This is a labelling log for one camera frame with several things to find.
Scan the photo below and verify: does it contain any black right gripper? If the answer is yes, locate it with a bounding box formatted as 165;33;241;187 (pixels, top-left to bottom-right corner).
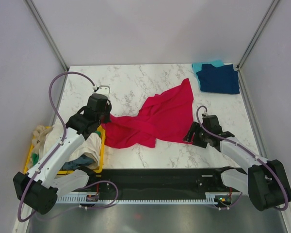
182;121;210;149

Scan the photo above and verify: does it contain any navy blue folded t shirt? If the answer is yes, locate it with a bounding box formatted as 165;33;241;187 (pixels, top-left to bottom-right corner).
196;64;240;95

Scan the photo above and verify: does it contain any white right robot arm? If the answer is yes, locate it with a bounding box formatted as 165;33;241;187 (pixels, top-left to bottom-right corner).
183;115;291;211

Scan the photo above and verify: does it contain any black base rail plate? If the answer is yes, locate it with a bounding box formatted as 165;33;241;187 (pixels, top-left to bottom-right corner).
86;167;237;200

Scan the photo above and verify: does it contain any light blue folded t shirt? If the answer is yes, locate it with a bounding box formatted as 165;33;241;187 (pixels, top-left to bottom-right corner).
191;59;233;90

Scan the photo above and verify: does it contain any magenta red t shirt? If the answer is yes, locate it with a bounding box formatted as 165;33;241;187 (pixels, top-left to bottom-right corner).
103;78;194;149

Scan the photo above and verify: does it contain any white slotted cable duct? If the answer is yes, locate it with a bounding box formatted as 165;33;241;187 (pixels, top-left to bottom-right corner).
56;192;233;206

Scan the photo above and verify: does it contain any cream white t shirt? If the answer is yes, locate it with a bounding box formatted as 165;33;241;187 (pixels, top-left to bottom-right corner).
36;128;92;165

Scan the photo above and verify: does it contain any grey blue t shirt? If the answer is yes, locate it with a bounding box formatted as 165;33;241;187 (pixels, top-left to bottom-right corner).
61;154;95;170

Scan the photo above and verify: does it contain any yellow plastic bin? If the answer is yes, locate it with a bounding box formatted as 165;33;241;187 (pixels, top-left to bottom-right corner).
24;124;105;175

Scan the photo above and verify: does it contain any green garment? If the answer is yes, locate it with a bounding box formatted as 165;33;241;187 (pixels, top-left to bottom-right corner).
31;153;39;166

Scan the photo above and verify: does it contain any left aluminium frame post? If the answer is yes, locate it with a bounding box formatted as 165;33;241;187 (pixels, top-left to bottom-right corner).
24;0;69;71

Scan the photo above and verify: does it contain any right aluminium frame post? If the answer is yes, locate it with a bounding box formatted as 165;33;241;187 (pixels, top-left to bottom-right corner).
236;0;281;71

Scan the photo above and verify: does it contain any aluminium frame post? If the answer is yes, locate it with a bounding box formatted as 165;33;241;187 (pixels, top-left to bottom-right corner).
236;0;281;71
24;0;69;71

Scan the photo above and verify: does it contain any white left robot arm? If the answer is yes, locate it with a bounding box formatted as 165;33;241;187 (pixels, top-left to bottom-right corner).
13;93;112;215

